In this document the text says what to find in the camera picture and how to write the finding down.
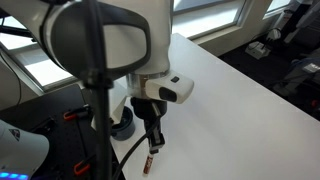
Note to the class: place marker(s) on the white background machine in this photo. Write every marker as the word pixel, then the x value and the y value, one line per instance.
pixel 295 20

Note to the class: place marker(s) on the grey window frame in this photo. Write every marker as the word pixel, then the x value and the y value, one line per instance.
pixel 220 31

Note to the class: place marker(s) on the pale blue background equipment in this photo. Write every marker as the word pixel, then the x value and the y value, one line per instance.
pixel 300 71

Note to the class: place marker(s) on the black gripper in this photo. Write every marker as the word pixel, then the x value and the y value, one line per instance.
pixel 143 110

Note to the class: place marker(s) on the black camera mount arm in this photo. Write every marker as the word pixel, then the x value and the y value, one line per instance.
pixel 13 31

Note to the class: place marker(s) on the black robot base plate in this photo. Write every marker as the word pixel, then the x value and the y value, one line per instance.
pixel 63 140

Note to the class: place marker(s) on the orange dry erase marker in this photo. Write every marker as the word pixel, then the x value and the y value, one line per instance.
pixel 148 165

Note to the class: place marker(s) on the small white floor device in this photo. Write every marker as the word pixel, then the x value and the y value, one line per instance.
pixel 257 50

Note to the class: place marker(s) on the dark blue mug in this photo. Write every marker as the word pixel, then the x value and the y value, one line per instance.
pixel 125 132

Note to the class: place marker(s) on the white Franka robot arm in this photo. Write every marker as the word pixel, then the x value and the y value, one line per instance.
pixel 133 43

